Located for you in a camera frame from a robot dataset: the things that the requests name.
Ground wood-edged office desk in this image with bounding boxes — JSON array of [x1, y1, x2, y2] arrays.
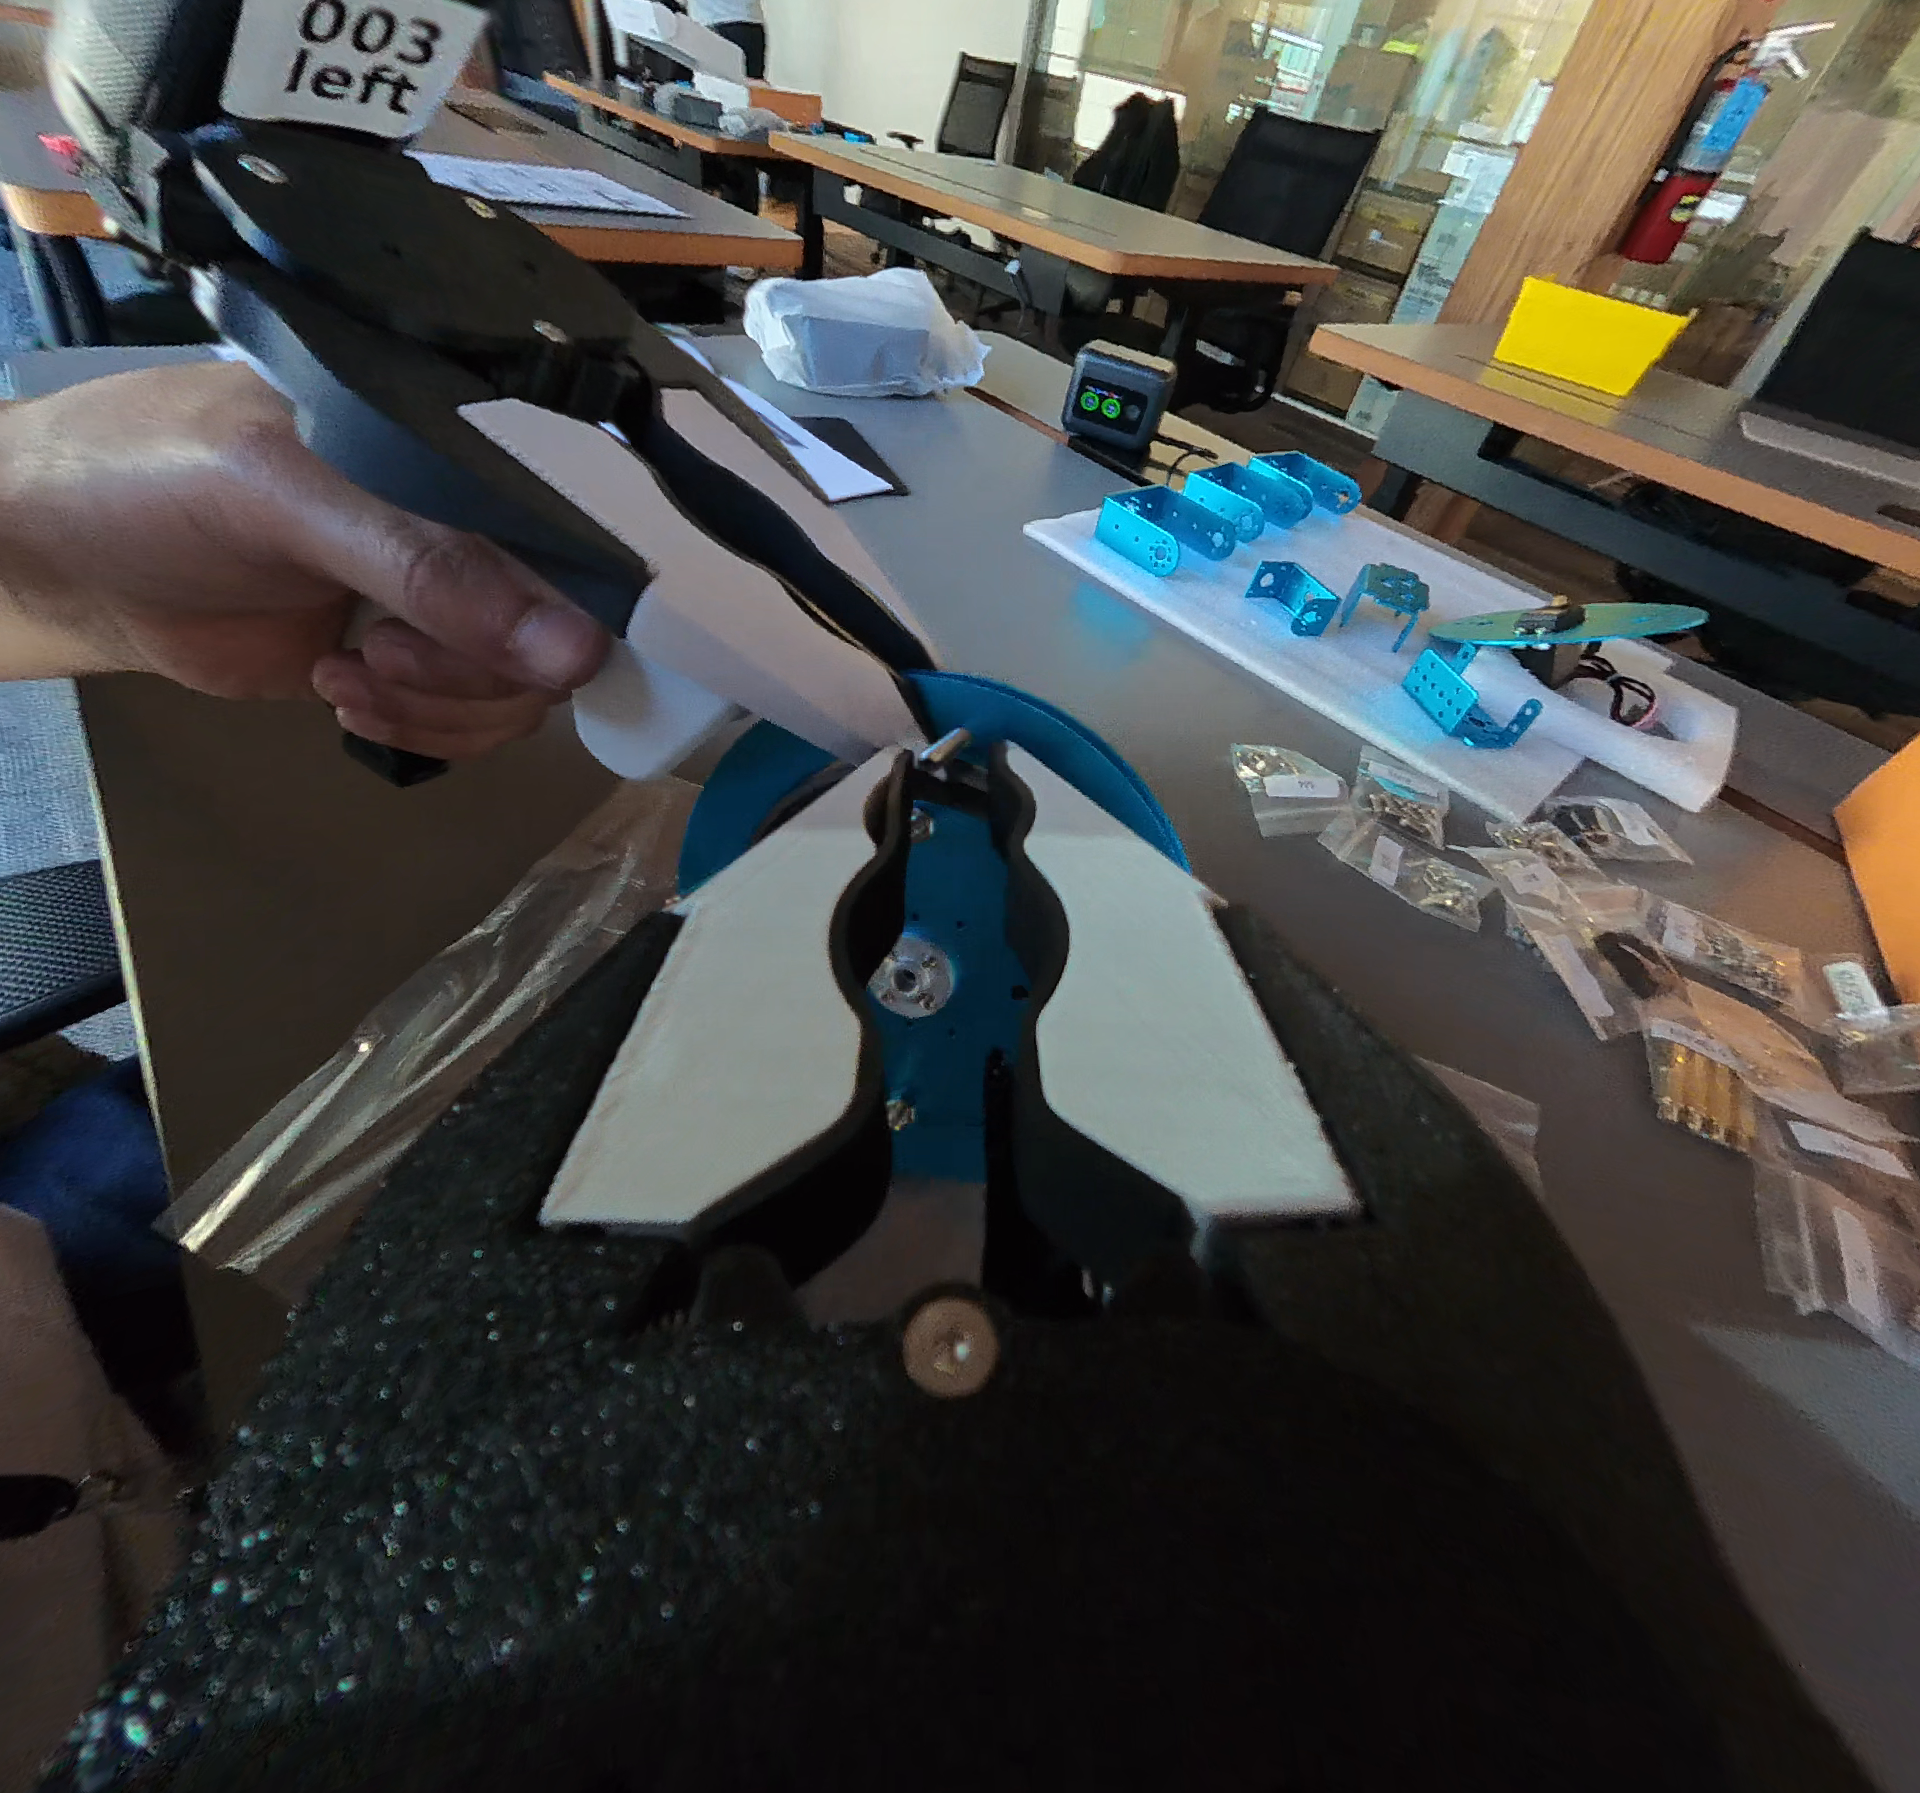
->
[[0, 82, 805, 323], [770, 129, 1341, 332]]

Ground shelves of stacked boxes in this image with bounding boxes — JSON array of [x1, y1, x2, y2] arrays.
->
[[1034, 0, 1518, 323]]

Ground small grey display device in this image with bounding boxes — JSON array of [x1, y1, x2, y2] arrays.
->
[[1061, 339, 1218, 463]]

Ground person's torso in pale shirt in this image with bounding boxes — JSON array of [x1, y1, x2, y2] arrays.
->
[[0, 1206, 189, 1793]]

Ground grey desk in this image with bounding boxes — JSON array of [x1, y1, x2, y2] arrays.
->
[[74, 322, 1920, 1793]]

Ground blue round metal plate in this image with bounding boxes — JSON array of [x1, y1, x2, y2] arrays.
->
[[1426, 602, 1712, 652]]

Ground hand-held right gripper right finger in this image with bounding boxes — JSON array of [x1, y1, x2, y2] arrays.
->
[[983, 749, 1361, 1227]]

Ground clear plastic bag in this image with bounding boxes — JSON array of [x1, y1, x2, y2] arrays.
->
[[159, 773, 1547, 1277]]

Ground wooden pillar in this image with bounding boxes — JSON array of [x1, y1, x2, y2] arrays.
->
[[1440, 0, 1832, 323]]

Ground small blue angled bracket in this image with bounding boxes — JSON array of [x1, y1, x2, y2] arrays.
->
[[1245, 561, 1344, 640]]

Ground red and black servo cable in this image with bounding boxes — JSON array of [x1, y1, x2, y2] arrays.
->
[[1576, 652, 1676, 740]]

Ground blue metal turntable base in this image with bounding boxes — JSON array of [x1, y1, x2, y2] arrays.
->
[[675, 671, 1194, 1180]]

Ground white plastic wrapped box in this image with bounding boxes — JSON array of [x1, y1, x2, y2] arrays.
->
[[741, 265, 992, 400]]

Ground blue metal bracket block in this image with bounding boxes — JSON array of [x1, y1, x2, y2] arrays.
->
[[1403, 642, 1547, 752]]

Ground grey mesh chair armrest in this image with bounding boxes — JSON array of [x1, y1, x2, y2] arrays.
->
[[0, 855, 133, 1055]]

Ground dark laptop computer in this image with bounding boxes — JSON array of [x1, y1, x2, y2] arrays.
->
[[1739, 224, 1920, 467]]

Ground black servo motor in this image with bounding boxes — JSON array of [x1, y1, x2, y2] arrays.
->
[[1507, 600, 1601, 691]]

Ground large blue metal bracket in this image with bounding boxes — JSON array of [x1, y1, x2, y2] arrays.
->
[[1245, 450, 1364, 523], [1182, 461, 1279, 542], [1093, 484, 1225, 580]]

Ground blue perforated angle bracket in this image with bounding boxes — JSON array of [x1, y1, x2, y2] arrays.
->
[[1338, 563, 1429, 655]]

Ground yellow paper sheet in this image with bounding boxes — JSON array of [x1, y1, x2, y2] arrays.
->
[[1493, 274, 1697, 396]]

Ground printed instruction sheet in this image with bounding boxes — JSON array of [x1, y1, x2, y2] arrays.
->
[[719, 374, 894, 504]]

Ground person's left hand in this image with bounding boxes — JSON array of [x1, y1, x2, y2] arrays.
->
[[0, 359, 617, 763]]

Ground red fire extinguisher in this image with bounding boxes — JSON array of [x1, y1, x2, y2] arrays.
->
[[1621, 22, 1839, 268]]

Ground person's leg in jeans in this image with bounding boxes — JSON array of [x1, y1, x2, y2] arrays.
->
[[0, 1057, 189, 1376]]

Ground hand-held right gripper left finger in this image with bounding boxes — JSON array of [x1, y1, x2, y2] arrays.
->
[[536, 749, 915, 1235]]

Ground dark jacket on chair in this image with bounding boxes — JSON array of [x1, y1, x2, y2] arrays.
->
[[1073, 88, 1187, 215]]

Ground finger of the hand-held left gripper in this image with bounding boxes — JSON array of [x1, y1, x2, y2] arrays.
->
[[457, 394, 935, 767], [639, 379, 943, 679]]

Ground pile of small screw bags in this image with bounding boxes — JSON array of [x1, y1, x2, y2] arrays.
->
[[1230, 740, 1920, 1352]]

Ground orange cardboard box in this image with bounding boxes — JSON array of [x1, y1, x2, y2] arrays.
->
[[1688, 736, 1920, 1540]]

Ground white packaging tray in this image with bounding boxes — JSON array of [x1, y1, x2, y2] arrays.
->
[[1022, 479, 1741, 816]]

